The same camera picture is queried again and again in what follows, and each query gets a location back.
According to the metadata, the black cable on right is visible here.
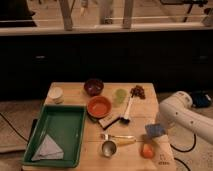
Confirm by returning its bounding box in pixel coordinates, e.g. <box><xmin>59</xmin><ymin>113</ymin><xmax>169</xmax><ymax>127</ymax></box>
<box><xmin>169</xmin><ymin>133</ymin><xmax>198</xmax><ymax>171</ymax></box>

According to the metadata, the brown dried food pile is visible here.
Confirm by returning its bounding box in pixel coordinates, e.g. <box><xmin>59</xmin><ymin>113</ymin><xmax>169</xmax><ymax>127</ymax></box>
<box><xmin>130</xmin><ymin>85</ymin><xmax>145</xmax><ymax>99</ymax></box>

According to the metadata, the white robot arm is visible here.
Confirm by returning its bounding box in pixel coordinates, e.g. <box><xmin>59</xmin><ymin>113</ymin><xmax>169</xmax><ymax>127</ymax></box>
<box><xmin>156</xmin><ymin>91</ymin><xmax>213</xmax><ymax>145</ymax></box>

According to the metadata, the grey folded cloth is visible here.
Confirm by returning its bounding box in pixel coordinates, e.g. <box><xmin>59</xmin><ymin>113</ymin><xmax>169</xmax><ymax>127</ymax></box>
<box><xmin>31</xmin><ymin>135</ymin><xmax>64</xmax><ymax>161</ymax></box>

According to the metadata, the orange bowl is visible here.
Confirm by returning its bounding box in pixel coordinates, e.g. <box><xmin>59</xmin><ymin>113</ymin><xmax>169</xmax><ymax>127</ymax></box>
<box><xmin>86</xmin><ymin>96</ymin><xmax>112</xmax><ymax>118</ymax></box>

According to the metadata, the dark maroon bowl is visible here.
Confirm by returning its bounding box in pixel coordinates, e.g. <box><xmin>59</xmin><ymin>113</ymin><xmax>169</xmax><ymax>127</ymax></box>
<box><xmin>84</xmin><ymin>79</ymin><xmax>104</xmax><ymax>96</ymax></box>

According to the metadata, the white handled brush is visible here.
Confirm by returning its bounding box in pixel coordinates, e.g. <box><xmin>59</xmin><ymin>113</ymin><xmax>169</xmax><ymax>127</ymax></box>
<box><xmin>120</xmin><ymin>96</ymin><xmax>134</xmax><ymax>124</ymax></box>

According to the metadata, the metal measuring cup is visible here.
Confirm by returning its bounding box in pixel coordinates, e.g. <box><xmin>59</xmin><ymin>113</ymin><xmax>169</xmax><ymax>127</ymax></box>
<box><xmin>101</xmin><ymin>138</ymin><xmax>137</xmax><ymax>158</ymax></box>

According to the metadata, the green plastic cup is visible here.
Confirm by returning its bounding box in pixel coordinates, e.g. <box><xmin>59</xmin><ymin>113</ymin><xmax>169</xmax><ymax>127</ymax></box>
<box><xmin>115</xmin><ymin>89</ymin><xmax>127</xmax><ymax>104</ymax></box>

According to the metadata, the blue sponge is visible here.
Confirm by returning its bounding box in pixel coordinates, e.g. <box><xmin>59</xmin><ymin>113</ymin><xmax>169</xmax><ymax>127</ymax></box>
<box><xmin>145</xmin><ymin>124</ymin><xmax>166</xmax><ymax>138</ymax></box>

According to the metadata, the dark blue object on floor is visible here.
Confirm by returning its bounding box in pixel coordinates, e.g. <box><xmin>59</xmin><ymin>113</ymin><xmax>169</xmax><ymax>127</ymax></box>
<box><xmin>191</xmin><ymin>92</ymin><xmax>212</xmax><ymax>108</ymax></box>

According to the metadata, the black cable on left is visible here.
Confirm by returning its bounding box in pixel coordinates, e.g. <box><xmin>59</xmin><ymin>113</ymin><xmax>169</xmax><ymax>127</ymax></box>
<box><xmin>0</xmin><ymin>112</ymin><xmax>30</xmax><ymax>143</ymax></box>

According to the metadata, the white paper cup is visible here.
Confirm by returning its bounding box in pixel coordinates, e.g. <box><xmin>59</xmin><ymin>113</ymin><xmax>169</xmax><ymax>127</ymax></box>
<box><xmin>48</xmin><ymin>87</ymin><xmax>63</xmax><ymax>104</ymax></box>

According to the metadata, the orange fruit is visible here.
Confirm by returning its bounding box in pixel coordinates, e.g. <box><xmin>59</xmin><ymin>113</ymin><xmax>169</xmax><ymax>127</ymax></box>
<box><xmin>140</xmin><ymin>144</ymin><xmax>155</xmax><ymax>159</ymax></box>

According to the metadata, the gold fork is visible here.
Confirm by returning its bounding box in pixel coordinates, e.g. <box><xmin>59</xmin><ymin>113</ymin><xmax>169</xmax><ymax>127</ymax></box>
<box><xmin>100</xmin><ymin>134</ymin><xmax>135</xmax><ymax>139</ymax></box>

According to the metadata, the green plastic tray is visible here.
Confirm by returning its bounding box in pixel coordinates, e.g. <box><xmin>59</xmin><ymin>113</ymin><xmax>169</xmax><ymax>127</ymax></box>
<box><xmin>23</xmin><ymin>105</ymin><xmax>86</xmax><ymax>168</ymax></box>

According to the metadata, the black cable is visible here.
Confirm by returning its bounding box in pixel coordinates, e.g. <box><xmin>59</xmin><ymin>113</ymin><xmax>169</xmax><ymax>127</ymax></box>
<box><xmin>0</xmin><ymin>112</ymin><xmax>30</xmax><ymax>143</ymax></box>
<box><xmin>169</xmin><ymin>133</ymin><xmax>198</xmax><ymax>171</ymax></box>

